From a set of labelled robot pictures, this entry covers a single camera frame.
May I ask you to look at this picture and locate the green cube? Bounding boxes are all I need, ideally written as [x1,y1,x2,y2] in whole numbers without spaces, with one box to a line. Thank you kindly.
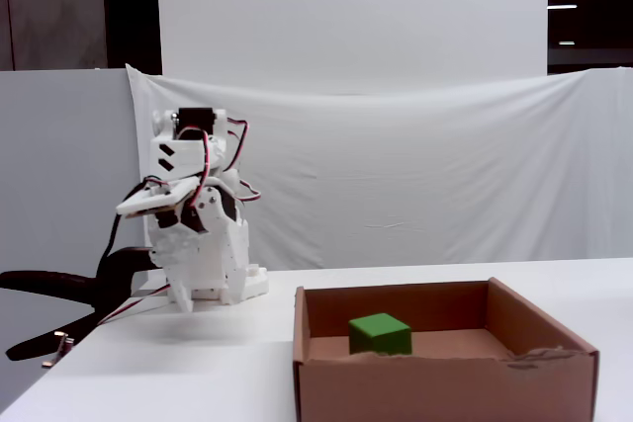
[348,312,413,358]

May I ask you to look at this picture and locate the white backdrop board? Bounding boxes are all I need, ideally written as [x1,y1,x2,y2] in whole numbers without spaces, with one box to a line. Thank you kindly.
[155,0,549,95]

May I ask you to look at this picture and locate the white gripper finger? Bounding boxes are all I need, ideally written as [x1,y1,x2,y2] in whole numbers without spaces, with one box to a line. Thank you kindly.
[147,226,174,270]
[165,266,196,315]

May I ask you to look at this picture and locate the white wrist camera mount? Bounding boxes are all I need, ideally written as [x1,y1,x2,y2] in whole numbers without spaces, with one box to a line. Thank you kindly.
[116,179,195,220]

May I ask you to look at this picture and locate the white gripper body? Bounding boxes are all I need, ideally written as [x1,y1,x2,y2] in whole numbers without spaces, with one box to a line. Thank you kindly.
[147,184,238,278]

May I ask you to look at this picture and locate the black spring clamp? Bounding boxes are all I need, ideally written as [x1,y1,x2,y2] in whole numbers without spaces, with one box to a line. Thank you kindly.
[0,246,153,362]

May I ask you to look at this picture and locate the black camera cable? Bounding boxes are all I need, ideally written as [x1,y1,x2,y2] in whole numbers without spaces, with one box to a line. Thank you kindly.
[96,177,159,290]

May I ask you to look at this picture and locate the small metal clip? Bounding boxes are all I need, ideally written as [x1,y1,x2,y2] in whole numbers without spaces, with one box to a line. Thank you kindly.
[41,330,76,369]

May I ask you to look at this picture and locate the grey partition panel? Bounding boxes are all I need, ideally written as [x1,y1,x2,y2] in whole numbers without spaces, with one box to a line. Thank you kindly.
[0,68,152,413]

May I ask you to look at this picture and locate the red white black servo cable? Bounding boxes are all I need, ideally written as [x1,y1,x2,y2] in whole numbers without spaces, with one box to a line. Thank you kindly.
[96,283,172,328]
[176,118,249,181]
[235,175,263,205]

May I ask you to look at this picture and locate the white cloth backdrop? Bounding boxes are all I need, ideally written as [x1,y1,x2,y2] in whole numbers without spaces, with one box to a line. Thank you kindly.
[126,63,633,271]

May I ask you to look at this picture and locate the brown cardboard box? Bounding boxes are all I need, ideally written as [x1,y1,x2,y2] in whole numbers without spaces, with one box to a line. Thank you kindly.
[292,277,600,422]

